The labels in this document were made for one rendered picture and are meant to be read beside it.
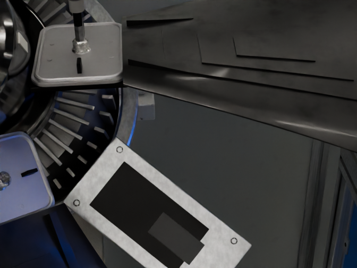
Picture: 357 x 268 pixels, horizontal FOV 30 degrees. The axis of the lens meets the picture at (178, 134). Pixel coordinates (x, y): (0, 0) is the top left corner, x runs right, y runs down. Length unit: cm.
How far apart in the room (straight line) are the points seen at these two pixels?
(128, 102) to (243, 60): 22
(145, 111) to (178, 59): 57
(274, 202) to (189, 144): 26
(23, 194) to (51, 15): 17
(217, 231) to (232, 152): 88
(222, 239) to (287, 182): 96
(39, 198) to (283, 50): 21
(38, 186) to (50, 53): 10
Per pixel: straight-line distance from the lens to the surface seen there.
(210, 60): 46
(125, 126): 66
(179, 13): 53
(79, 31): 48
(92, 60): 48
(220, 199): 152
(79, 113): 59
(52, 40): 51
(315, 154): 149
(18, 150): 51
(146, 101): 104
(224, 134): 141
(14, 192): 50
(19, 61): 45
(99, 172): 57
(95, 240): 70
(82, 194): 57
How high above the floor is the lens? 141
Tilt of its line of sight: 35 degrees down
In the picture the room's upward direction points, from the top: 1 degrees counter-clockwise
